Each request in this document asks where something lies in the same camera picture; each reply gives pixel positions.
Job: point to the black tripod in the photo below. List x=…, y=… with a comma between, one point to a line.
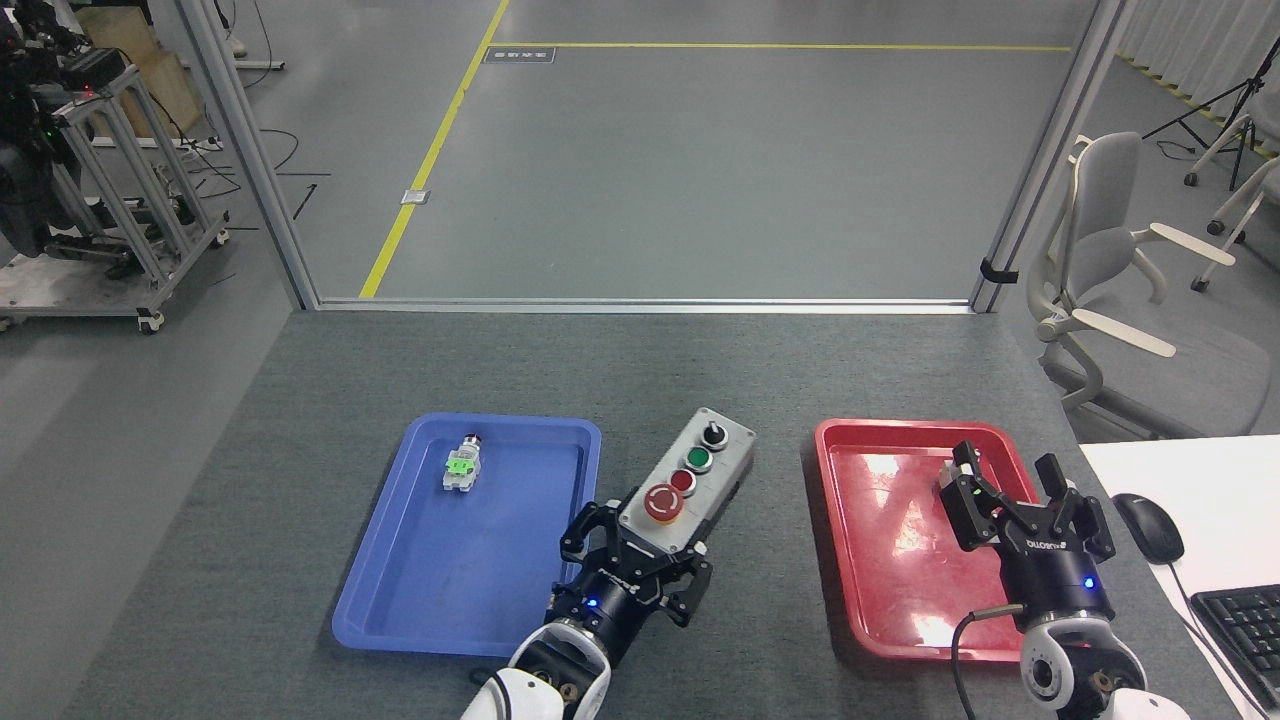
x=1245, y=100

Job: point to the grey office chair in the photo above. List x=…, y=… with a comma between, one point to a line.
x=1190, y=360

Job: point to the red plastic tray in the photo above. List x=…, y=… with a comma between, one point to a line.
x=890, y=540

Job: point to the black clamp on post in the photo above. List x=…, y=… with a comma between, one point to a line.
x=997, y=272

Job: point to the black floor label sign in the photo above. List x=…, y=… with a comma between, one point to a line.
x=520, y=55

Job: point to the blue plastic tray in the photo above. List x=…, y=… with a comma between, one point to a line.
x=470, y=580

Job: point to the aluminium wheeled cart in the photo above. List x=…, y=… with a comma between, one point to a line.
x=110, y=290

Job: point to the silver floor outlet plate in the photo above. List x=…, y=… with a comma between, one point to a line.
x=415, y=197

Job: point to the silver aluminium post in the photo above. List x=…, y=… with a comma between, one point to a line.
x=1050, y=150
x=250, y=160

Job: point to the white-framed wheeled chair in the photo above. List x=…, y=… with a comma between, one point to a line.
x=1245, y=200

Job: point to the silver aluminium rail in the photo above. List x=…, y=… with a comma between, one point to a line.
x=640, y=305

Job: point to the black keyboard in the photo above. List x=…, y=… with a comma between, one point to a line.
x=1245, y=635

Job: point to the white desk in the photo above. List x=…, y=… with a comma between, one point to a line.
x=1210, y=480

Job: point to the grey four-button control box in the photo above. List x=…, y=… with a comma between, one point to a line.
x=700, y=470

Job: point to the red-capped push button switch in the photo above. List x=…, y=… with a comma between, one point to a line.
x=462, y=465

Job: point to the person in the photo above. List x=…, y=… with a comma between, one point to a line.
x=237, y=45

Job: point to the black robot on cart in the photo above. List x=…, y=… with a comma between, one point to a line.
x=25, y=190

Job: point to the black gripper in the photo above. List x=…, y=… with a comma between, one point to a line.
x=1060, y=590
x=610, y=605

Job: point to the black computer mouse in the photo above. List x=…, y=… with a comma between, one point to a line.
x=1148, y=525

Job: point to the brown cardboard box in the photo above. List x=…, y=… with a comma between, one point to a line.
x=165, y=85

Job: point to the white stand base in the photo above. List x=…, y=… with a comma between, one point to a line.
x=262, y=64

